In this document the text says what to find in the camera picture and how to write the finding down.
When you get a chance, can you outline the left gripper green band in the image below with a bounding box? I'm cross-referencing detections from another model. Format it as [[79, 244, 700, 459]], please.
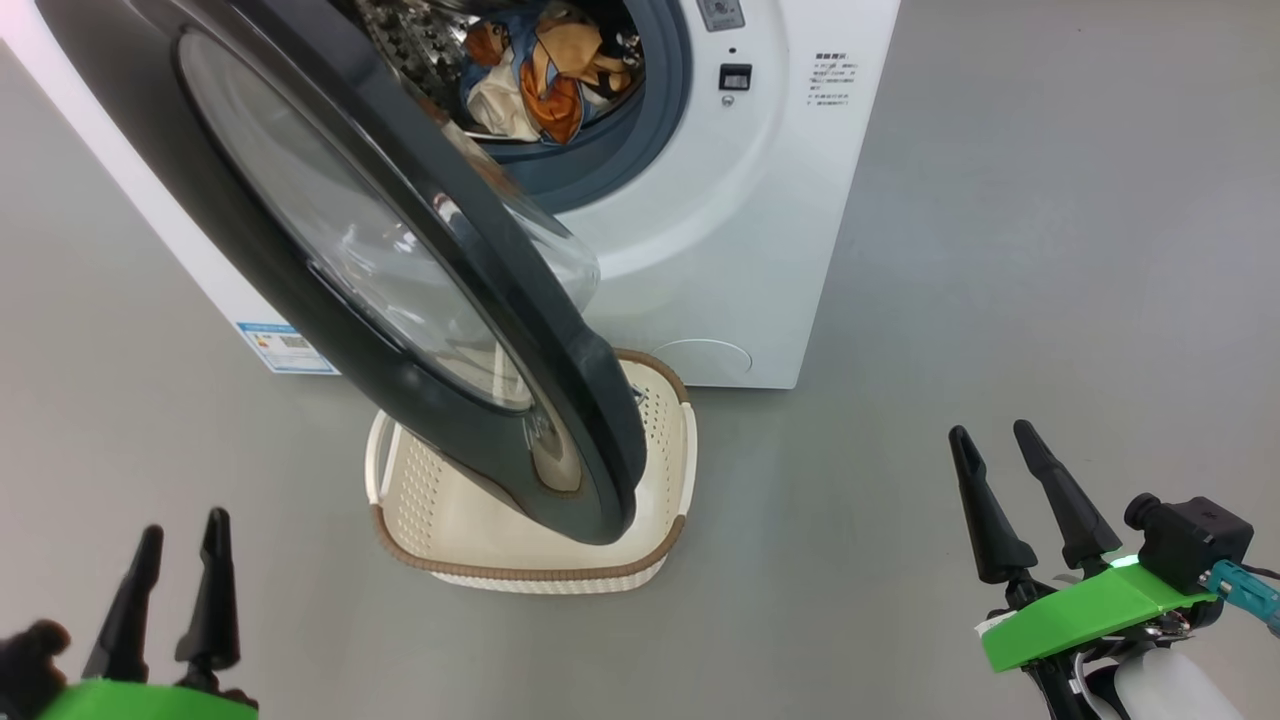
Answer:
[[38, 508, 259, 720]]

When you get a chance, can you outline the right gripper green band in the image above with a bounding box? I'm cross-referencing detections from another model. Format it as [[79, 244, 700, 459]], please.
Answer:
[[948, 419, 1216, 720]]

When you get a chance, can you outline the dark round glass washer door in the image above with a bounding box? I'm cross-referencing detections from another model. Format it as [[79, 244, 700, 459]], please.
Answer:
[[35, 0, 649, 546]]

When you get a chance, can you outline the cream printed garment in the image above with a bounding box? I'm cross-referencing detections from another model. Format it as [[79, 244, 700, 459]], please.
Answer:
[[465, 15, 641, 144]]

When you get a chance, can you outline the white front-load washing machine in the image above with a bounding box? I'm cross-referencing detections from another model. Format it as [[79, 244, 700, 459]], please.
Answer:
[[0, 0, 901, 389]]

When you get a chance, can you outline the grey rubber door gasket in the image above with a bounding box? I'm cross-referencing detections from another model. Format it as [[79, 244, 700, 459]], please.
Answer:
[[490, 0, 693, 214]]

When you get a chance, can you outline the stainless steel washing machine drum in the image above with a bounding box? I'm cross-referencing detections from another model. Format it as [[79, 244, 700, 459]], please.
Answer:
[[340, 0, 646, 141]]

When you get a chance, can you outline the blue energy label sticker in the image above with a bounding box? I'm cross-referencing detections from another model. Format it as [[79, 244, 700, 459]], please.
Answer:
[[236, 321, 339, 375]]

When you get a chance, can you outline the cream perforated laundry basket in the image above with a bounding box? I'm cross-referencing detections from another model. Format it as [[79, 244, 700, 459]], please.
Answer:
[[365, 348, 698, 595]]

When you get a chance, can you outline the round white filter cover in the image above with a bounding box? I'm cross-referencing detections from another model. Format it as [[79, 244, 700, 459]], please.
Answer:
[[652, 339, 753, 383]]

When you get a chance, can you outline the teal camera cable connector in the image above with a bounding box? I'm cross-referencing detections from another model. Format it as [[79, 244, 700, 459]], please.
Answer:
[[1203, 560, 1280, 638]]

